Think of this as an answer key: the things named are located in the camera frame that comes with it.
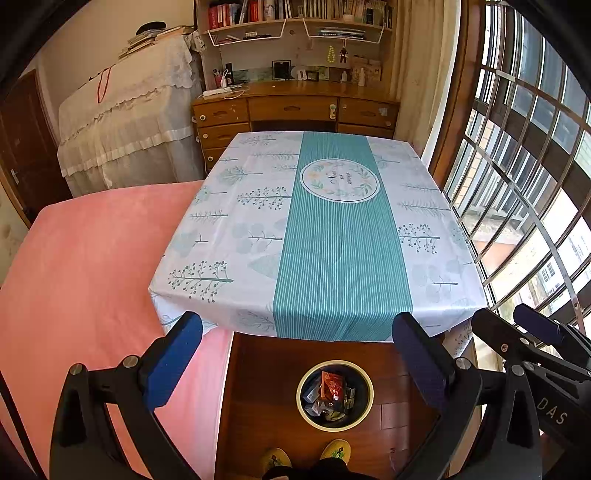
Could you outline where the left yellow slipper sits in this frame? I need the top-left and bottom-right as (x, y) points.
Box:
(262, 448), (291, 474)

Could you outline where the wooden bookshelf with books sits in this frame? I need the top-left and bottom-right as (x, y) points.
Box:
(193, 1), (397, 89)

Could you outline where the right yellow slipper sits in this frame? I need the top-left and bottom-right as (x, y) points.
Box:
(321, 439), (352, 464)

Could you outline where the metal window grille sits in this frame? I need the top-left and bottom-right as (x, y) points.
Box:
(445, 1), (590, 328)

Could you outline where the yellow slipper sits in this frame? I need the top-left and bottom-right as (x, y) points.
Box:
(321, 439), (352, 464)
(262, 448), (291, 474)

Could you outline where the leaf-print teal tablecloth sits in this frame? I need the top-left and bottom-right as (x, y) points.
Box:
(149, 132), (487, 357)

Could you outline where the black picture frame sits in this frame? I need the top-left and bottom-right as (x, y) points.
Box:
(273, 60), (293, 81)

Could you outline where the red orange snack wrapper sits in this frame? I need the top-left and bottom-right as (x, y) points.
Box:
(320, 371), (345, 403)

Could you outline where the dark wooden door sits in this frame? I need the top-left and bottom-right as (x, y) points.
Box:
(1, 70), (72, 221)

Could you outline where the round dark trash bin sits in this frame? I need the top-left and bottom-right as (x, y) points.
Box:
(295, 360), (375, 433)

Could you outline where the wooden desk with drawers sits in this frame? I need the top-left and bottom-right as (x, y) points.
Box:
(191, 80), (400, 172)

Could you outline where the lace-covered cabinet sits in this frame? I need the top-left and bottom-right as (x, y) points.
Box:
(57, 35), (204, 197)

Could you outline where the floral curtain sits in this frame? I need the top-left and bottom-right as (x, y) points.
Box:
(390, 1), (461, 156)

